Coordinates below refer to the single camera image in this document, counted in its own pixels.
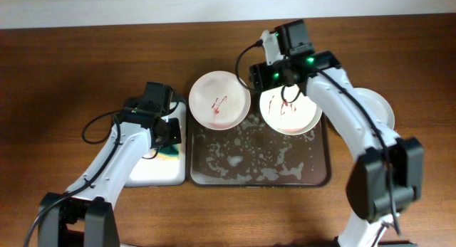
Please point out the cream plate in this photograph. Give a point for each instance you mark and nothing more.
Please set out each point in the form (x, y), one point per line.
(288, 111)

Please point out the small black tray white liner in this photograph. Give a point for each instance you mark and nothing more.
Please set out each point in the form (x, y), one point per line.
(159, 172)

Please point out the white grey plate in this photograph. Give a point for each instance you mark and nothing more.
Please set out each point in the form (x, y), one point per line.
(379, 105)

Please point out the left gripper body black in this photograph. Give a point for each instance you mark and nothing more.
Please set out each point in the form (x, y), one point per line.
(173, 135)

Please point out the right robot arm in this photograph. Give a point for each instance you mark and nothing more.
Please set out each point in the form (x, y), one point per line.
(388, 173)

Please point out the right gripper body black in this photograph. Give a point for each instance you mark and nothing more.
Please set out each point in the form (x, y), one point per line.
(271, 76)

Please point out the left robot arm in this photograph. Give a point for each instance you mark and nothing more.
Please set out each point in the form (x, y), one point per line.
(83, 215)

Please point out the green yellow sponge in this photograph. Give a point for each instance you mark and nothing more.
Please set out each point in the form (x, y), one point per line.
(169, 153)

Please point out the large brown tray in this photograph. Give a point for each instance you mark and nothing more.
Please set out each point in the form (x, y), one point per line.
(252, 154)

